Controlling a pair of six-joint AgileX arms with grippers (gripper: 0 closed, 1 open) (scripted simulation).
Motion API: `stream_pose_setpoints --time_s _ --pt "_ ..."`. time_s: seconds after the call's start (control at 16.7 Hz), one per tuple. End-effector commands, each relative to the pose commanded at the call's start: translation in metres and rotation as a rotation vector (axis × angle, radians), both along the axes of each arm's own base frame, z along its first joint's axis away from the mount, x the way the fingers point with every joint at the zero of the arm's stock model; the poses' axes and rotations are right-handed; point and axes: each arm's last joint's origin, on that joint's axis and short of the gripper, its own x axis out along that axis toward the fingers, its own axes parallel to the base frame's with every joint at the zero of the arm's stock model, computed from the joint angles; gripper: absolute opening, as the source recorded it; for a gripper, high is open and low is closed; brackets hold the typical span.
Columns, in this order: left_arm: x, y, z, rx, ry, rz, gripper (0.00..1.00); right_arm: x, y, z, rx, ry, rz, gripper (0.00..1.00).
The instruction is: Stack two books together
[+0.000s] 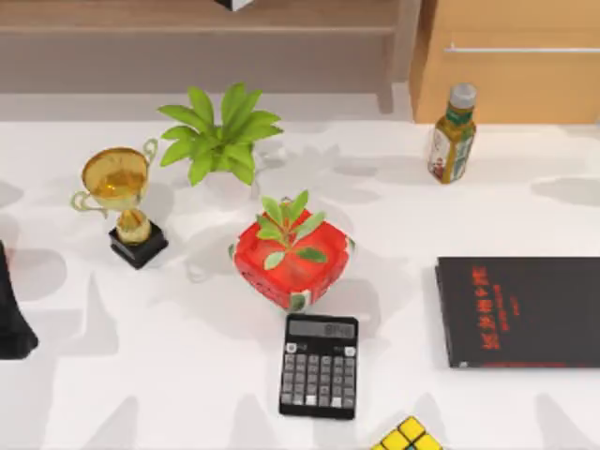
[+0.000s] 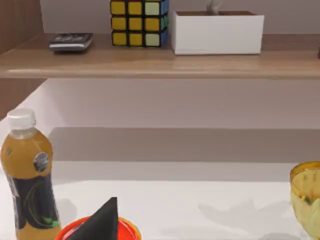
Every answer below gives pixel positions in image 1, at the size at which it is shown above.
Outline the red pot with green plant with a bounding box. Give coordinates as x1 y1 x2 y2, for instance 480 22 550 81
228 189 357 314

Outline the green plant in white pot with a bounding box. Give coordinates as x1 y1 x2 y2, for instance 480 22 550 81
157 82 285 188

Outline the black calculator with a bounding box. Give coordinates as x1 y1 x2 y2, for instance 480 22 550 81
278 313 360 421

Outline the yellow tea bottle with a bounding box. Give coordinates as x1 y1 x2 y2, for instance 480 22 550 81
426 82 478 185

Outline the gold trophy on black base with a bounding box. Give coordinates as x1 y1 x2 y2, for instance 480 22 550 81
70 138 170 271

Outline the open wooden shelf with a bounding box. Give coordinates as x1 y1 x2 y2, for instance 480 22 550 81
0 0 423 114

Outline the black book with red lettering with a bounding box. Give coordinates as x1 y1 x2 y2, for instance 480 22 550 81
434 255 600 369

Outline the yellow puzzle cube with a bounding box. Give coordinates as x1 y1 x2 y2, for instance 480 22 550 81
368 415 444 450

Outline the pale wooden cupboard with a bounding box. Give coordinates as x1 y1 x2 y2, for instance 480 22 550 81
408 0 600 126

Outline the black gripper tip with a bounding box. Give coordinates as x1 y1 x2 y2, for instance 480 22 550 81
0 240 39 361

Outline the long metal handle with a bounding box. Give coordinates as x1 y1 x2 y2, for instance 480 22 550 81
443 43 600 54

